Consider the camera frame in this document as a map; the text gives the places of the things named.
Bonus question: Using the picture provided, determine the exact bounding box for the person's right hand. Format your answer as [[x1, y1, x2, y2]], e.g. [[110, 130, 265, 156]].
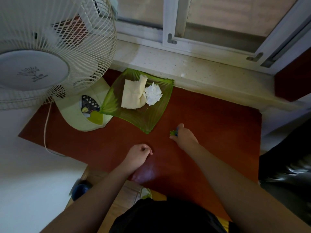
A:
[[170, 123, 199, 152]]

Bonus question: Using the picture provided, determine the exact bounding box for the person's left hand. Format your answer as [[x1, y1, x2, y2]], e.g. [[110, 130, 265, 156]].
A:
[[121, 144, 153, 172]]

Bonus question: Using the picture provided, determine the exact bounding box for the person's left forearm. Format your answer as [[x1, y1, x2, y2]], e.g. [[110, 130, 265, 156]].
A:
[[40, 165, 133, 233]]

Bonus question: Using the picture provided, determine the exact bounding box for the person's right forearm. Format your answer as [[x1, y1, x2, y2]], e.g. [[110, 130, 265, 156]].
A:
[[185, 144, 311, 233]]

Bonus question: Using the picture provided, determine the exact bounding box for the crumpled white tissue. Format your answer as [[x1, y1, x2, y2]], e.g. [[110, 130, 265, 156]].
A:
[[144, 82, 163, 106]]

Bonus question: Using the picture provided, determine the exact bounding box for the white green shoe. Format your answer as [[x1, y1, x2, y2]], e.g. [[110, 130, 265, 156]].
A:
[[139, 187, 153, 200]]

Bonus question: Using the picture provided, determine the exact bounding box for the green glass square plate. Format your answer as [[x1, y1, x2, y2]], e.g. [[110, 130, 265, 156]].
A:
[[99, 68, 175, 135]]

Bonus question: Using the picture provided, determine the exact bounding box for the folded beige napkin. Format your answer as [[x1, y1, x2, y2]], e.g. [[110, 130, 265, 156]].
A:
[[121, 74, 148, 110]]

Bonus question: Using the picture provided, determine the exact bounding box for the person's black shirt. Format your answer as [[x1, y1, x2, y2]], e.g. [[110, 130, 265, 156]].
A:
[[109, 197, 241, 233]]

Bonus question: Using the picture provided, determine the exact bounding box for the blue slipper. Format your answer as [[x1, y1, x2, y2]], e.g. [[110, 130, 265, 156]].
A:
[[70, 180, 93, 202]]

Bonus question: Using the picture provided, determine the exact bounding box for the black bag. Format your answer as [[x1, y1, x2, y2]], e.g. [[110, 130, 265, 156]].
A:
[[258, 119, 311, 226]]

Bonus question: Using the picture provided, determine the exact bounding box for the white table fan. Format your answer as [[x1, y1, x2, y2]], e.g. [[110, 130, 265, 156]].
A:
[[0, 0, 118, 132]]

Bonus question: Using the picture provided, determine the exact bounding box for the white fan power cord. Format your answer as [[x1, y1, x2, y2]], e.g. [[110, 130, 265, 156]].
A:
[[43, 102, 66, 157]]

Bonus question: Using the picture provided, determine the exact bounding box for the white sliding window frame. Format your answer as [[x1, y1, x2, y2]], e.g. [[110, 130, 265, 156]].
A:
[[114, 0, 311, 75]]

